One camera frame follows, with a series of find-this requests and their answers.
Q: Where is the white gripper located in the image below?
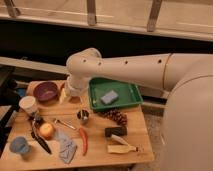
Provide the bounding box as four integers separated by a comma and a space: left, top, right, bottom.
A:
59, 76, 88, 104

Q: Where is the yellow red apple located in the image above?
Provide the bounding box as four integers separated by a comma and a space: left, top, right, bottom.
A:
39, 123, 55, 139

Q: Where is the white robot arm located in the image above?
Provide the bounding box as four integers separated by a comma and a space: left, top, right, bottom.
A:
65, 48, 213, 171

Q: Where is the orange bowl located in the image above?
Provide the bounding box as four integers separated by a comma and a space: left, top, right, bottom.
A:
60, 82, 65, 95

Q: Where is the purple bowl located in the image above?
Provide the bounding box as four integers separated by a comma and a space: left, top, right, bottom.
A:
33, 81, 58, 102

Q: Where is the metal spoon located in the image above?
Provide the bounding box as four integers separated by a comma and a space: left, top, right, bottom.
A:
52, 118, 76, 130

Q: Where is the small metal cup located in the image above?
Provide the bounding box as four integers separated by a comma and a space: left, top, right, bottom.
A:
77, 109, 89, 124

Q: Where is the wooden table board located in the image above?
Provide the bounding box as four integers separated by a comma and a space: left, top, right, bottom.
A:
0, 79, 155, 171

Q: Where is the white paper cup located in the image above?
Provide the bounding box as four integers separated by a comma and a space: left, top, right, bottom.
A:
19, 96, 38, 117

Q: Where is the green plastic tray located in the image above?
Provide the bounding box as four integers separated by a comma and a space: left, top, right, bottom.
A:
88, 78, 143, 112

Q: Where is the red chili pepper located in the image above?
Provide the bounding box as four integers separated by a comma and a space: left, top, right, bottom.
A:
79, 128, 88, 156

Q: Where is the blue sponge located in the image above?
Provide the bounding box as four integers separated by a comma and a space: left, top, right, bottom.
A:
100, 90, 118, 104

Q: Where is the grey blue cloth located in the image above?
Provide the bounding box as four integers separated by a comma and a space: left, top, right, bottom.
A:
54, 129, 77, 164

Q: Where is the brown pine cone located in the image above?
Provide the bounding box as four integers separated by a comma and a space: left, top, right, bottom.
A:
100, 109, 127, 126

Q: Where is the black rectangular block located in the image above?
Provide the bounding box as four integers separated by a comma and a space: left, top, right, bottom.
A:
105, 127, 127, 137

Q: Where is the blue plastic cup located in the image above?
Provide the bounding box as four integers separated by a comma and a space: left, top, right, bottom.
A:
9, 136, 30, 155

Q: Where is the yellow wooden spatula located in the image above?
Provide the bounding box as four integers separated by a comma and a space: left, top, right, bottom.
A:
107, 145, 138, 154

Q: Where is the black handled tool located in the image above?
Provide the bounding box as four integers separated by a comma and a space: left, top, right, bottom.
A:
31, 119, 52, 154

